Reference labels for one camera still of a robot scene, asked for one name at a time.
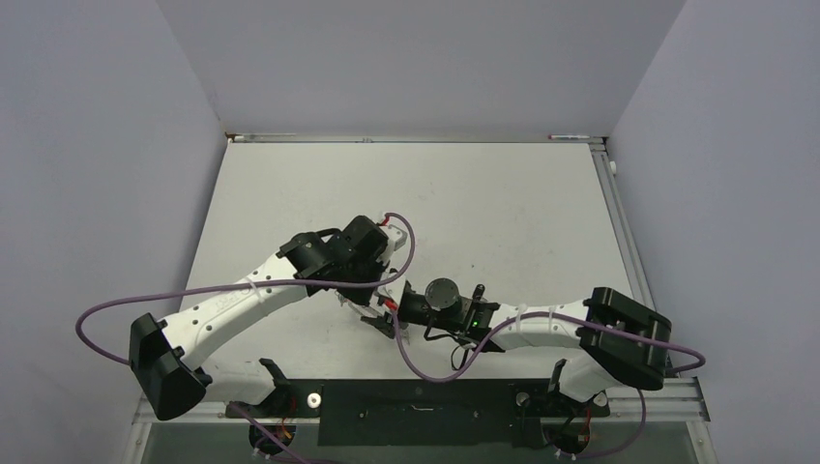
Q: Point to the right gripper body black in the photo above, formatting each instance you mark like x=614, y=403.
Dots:
x=417, y=309

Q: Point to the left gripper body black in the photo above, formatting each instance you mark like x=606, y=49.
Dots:
x=362, y=271

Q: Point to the black-headed key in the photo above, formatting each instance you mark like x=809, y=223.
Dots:
x=478, y=293

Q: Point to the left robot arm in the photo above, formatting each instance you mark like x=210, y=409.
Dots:
x=173, y=358

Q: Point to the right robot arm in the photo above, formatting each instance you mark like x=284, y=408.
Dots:
x=618, y=341

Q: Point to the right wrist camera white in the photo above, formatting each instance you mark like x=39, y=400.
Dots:
x=390, y=295

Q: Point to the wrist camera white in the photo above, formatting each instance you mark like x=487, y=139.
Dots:
x=396, y=239
x=390, y=295

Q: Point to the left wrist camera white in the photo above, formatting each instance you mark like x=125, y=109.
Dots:
x=396, y=239

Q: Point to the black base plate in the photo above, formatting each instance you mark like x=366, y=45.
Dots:
x=525, y=413

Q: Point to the aluminium frame rail back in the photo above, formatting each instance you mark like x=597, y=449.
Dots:
x=424, y=138

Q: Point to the aluminium frame rail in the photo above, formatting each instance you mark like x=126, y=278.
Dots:
x=606, y=171
x=424, y=138

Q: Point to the aluminium frame rail right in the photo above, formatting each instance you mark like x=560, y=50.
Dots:
x=606, y=171

